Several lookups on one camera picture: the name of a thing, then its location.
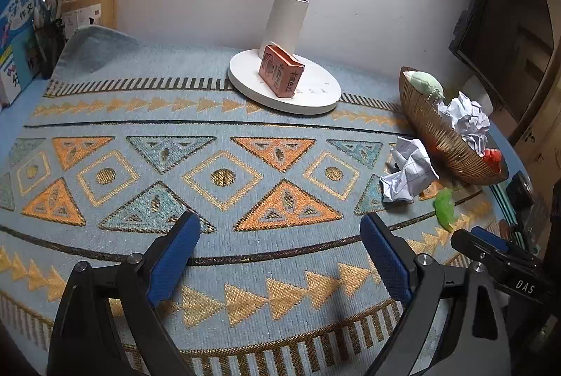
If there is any paper ball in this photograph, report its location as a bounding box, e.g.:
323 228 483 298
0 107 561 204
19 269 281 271
380 137 439 203
437 91 490 157

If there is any red orange plush pouch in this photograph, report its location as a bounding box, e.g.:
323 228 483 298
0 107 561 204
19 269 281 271
482 148 503 173

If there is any three-ball dango plush toy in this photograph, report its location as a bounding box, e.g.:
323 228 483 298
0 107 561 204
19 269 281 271
403 70 444 101

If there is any small green toy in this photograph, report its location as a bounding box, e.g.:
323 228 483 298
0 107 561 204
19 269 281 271
434 188 457 233

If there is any patterned blue woven mat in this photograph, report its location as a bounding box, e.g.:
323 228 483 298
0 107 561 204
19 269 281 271
1 28 468 375

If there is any golden wicker basket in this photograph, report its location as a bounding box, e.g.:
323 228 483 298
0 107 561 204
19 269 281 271
399 67 509 185

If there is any white desk lamp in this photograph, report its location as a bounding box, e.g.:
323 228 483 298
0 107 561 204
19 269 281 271
227 0 342 116

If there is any dark monitor screen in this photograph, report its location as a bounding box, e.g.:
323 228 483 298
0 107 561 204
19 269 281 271
451 0 553 121

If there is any small orange card box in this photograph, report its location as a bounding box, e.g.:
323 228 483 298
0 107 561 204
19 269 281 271
259 43 305 98

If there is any blue cover book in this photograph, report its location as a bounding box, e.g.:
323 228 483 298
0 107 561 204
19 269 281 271
0 0 41 107

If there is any black mesh pen holder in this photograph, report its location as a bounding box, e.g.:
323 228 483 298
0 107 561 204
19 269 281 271
33 0 66 80

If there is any brown cardboard box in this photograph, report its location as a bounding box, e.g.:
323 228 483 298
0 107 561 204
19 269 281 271
61 0 117 40

